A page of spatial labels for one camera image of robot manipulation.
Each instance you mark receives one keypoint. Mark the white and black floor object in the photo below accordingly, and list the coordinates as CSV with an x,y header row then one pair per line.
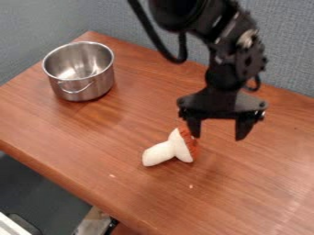
x,y
10,227

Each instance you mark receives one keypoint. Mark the white and orange toy mushroom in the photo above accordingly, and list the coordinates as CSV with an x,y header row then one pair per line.
x,y
179,146

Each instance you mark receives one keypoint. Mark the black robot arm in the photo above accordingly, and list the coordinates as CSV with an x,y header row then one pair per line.
x,y
229,32

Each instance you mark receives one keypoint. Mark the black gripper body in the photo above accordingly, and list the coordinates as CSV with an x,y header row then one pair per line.
x,y
221,100

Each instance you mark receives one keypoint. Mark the metal table leg bracket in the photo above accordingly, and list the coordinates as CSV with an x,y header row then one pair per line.
x,y
98,223

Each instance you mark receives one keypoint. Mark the stainless steel pot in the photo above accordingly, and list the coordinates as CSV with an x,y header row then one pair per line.
x,y
79,70

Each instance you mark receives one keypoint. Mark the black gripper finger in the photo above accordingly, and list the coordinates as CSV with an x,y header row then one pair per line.
x,y
245,123
194,124

